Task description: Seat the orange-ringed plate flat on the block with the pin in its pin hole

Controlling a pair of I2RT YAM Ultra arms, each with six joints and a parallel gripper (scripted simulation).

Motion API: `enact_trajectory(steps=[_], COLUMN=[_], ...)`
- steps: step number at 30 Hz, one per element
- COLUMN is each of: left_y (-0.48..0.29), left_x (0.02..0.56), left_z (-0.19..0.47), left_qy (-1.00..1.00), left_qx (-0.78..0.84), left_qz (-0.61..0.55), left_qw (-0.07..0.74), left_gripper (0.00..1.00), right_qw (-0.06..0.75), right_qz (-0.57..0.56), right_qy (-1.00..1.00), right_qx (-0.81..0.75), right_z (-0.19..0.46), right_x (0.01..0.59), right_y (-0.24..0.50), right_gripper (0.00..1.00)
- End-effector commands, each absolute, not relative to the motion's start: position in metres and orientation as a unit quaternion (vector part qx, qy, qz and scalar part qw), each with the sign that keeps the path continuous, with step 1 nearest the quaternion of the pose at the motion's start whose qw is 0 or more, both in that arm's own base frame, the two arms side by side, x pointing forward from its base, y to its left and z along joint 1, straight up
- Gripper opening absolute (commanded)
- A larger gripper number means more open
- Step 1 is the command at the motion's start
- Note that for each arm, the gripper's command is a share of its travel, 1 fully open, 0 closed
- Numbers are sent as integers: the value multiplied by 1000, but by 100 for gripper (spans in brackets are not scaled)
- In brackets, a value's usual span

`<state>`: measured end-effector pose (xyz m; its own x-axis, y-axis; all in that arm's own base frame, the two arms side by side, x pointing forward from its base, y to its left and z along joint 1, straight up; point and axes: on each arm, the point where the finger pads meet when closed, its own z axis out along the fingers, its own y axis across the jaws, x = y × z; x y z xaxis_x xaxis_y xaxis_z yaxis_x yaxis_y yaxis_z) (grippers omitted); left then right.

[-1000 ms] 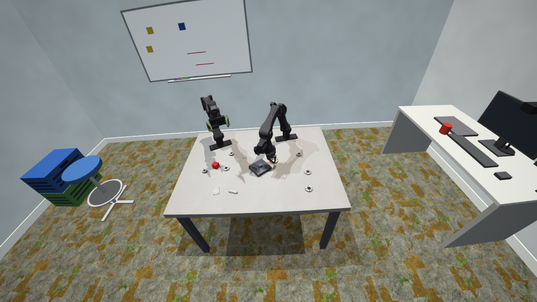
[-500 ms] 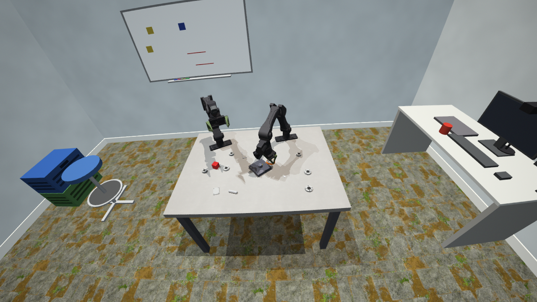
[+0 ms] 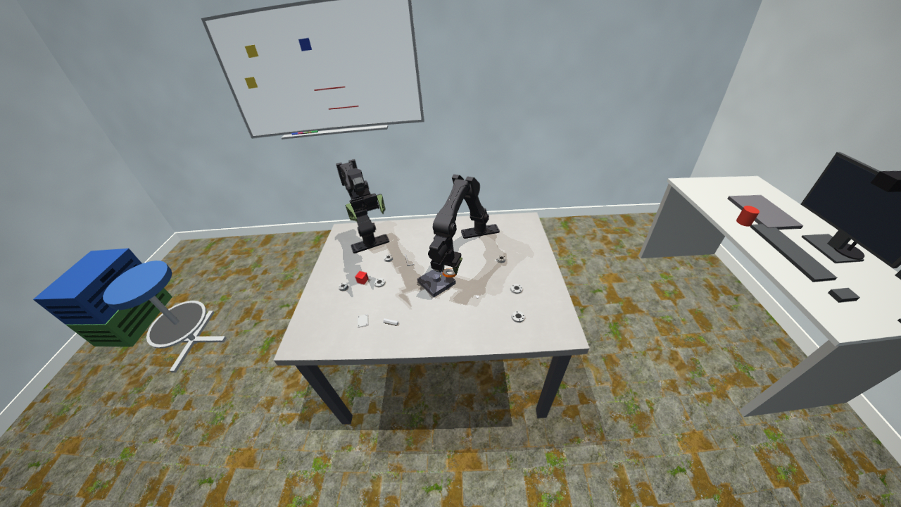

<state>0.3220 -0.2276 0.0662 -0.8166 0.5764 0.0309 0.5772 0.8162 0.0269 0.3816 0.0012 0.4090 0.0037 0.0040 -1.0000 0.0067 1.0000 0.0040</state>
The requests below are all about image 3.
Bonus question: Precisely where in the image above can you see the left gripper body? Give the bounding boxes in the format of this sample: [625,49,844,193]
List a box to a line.
[445,251,462,268]

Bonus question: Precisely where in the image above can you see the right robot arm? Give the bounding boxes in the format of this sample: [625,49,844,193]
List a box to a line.
[336,159,389,254]

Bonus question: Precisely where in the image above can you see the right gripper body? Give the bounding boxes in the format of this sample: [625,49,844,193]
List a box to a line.
[350,194,379,217]

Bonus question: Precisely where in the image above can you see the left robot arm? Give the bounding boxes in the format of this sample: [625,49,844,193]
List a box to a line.
[428,175,500,272]

